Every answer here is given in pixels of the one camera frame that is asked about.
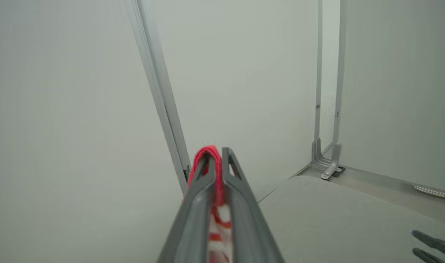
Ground white perforated oval pad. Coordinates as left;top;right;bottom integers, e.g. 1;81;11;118
412;184;445;199

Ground thin grey partition post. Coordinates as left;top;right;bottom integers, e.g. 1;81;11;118
311;0;335;169

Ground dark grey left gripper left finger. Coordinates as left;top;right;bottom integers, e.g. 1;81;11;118
157;153;216;263

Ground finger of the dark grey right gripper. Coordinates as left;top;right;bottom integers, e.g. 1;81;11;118
411;230;445;261
412;247;445;263

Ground grey partition post with foot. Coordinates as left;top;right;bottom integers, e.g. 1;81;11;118
320;0;347;180

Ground slanted grey metal partition post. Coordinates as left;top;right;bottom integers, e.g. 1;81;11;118
128;0;192;197

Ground red white basketball shorts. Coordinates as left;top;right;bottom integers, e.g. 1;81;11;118
181;145;233;263

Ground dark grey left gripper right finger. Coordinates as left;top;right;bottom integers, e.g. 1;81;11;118
222;148;285;263

